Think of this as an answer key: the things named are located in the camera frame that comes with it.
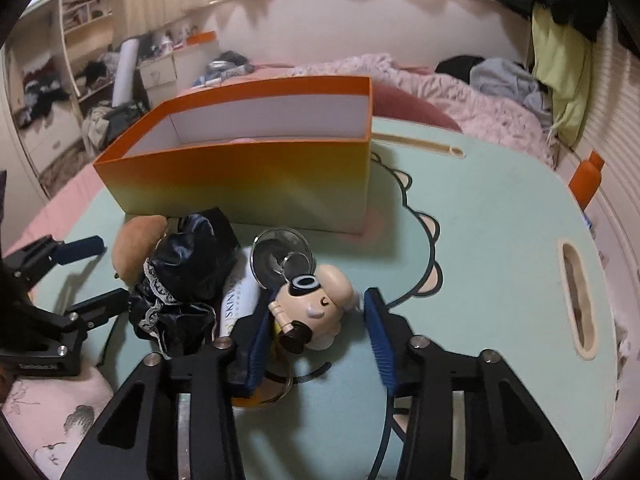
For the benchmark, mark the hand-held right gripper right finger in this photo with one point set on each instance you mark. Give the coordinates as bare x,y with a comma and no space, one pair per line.
380,340

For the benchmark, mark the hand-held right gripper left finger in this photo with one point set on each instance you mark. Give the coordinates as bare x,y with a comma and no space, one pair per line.
257,345

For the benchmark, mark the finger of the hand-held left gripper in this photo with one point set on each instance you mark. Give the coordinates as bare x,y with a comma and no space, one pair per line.
105,305
80,250

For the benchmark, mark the white patterned paper packet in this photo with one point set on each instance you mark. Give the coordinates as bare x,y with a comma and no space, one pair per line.
237,300

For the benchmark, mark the brown plush toy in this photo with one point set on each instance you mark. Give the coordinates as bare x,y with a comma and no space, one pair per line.
137,245

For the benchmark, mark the cream cartoon figurine toy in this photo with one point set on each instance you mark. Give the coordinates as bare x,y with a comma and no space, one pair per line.
315,305

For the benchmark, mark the black satin cloth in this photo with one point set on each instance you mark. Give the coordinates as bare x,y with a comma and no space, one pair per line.
190,270

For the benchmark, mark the clear wine glass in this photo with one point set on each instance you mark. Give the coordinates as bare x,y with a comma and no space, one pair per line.
280,250

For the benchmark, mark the orange cardboard box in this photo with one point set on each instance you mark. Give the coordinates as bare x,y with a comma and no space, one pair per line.
240,185

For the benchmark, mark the pink bed sheet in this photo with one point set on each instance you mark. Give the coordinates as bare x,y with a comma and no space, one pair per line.
65,195

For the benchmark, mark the pink floral pillow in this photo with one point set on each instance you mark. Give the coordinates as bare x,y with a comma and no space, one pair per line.
55,410

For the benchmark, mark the black bag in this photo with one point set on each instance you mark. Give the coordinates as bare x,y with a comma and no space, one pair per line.
117,122

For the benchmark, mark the white bookshelf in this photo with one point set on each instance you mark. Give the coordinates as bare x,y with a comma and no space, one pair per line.
55,85

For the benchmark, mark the white paper roll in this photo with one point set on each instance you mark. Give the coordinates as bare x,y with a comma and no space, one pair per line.
125,75

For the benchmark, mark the white bedside cabinet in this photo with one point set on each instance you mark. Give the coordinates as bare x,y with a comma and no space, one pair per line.
157,77

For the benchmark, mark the dark red cushion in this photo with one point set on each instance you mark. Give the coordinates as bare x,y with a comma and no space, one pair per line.
410,107

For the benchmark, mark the pink floral blanket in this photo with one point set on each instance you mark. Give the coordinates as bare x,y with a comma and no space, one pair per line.
480,120

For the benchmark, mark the orange bottle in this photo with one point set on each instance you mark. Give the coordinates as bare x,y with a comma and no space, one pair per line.
587,182

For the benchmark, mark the black garment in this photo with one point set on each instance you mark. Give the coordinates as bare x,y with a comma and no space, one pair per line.
457,66

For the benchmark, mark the grey garment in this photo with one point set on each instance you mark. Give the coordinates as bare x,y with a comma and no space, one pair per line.
505,82

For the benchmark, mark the yellow-green cloth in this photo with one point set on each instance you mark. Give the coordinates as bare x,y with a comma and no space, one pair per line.
560,70

